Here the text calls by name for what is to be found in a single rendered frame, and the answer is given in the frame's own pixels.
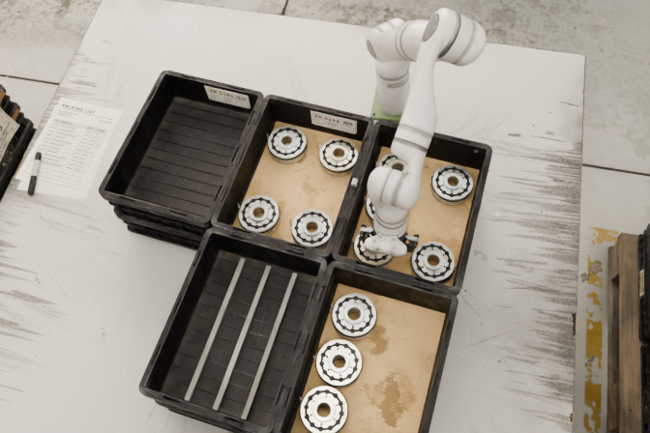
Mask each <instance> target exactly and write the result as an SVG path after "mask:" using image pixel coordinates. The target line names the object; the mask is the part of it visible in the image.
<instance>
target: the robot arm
mask: <svg viewBox="0 0 650 433"><path fill-rule="evenodd" d="M366 45H367V49H368V52H369V54H370V55H371V56H372V57H373V58H374V59H375V71H376V81H377V91H378V101H379V108H380V109H381V111H382V112H383V113H385V114H386V115H389V116H399V115H401V114H402V117H401V120H400V122H399V127H398V129H397V132H396V135H395V138H394V140H393V143H392V146H391V152H392V154H394V155H395V156H396V157H398V158H400V159H402V160H403V161H405V162H406V163H407V165H408V167H409V173H408V174H406V173H403V172H401V171H398V170H396V169H394V168H391V167H388V166H379V167H377V168H375V169H374V170H373V171H372V172H371V173H370V175H369V179H368V195H369V200H370V201H371V203H372V205H373V207H374V209H375V213H374V216H373V226H372V228H368V227H366V225H365V224H362V225H361V229H360V233H359V235H360V237H361V240H362V242H363V244H364V245H365V249H366V250H367V251H370V252H375V253H380V254H385V255H390V256H396V257H403V256H405V254H406V250H407V252H409V253H412V252H413V250H414V249H415V248H416V247H417V245H418V242H419V237H420V236H419V235H418V234H415V235H414V236H409V235H408V233H407V232H406V230H407V223H408V210H410V209H412V208H413V207H414V206H415V205H416V204H417V202H418V200H419V198H420V192H421V181H422V171H423V165H424V160H425V157H426V153H427V151H428V146H429V144H430V141H431V139H432V137H433V134H434V131H435V128H436V121H437V111H436V103H435V97H434V91H433V70H434V65H435V62H446V63H450V64H452V65H455V66H458V67H464V66H467V65H469V64H471V63H473V62H474V61H475V60H476V59H477V58H478V57H479V56H480V55H481V53H482V52H483V50H484V48H485V45H486V32H485V30H484V28H483V27H482V26H481V25H480V24H479V23H478V22H476V21H474V20H472V19H470V18H468V17H466V16H464V15H462V14H459V13H456V12H454V11H452V10H450V9H447V8H442V9H439V10H438V11H436V12H435V13H434V14H433V15H432V17H431V18H430V20H422V19H418V20H410V21H407V22H404V21H403V20H402V19H400V18H397V17H396V18H393V19H391V20H388V21H387V22H385V23H383V24H381V25H379V26H377V27H375V28H373V29H371V30H370V31H369V32H368V34H367V37H366ZM411 61H412V62H416V64H415V68H414V72H413V76H412V81H411V85H410V83H409V67H410V64H411ZM369 234H371V235H372V237H370V236H369ZM406 241H408V242H409V244H407V243H406Z"/></svg>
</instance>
